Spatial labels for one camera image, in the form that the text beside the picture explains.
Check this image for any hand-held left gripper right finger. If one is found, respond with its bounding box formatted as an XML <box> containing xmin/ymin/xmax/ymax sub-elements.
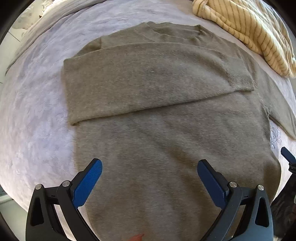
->
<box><xmin>197</xmin><ymin>159</ymin><xmax>274</xmax><ymax>241</ymax></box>

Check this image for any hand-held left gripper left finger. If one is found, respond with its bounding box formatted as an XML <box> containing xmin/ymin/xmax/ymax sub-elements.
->
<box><xmin>25</xmin><ymin>158</ymin><xmax>103</xmax><ymax>241</ymax></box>

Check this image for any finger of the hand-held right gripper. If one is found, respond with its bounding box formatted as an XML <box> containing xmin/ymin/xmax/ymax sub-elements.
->
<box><xmin>280</xmin><ymin>147</ymin><xmax>296</xmax><ymax>179</ymax></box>

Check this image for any olive grey knit sweater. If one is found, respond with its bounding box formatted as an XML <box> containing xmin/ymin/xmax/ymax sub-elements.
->
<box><xmin>61</xmin><ymin>21</ymin><xmax>296</xmax><ymax>241</ymax></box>

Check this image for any dark cloth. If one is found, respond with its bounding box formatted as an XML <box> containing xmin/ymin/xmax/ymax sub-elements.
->
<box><xmin>271</xmin><ymin>182</ymin><xmax>296</xmax><ymax>239</ymax></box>

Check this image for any lavender plush bedspread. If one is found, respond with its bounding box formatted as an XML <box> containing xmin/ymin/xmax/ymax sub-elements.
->
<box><xmin>0</xmin><ymin>0</ymin><xmax>296</xmax><ymax>219</ymax></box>

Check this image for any cream striped fleece blanket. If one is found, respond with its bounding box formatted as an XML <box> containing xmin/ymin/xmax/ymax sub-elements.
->
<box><xmin>192</xmin><ymin>0</ymin><xmax>296</xmax><ymax>77</ymax></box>

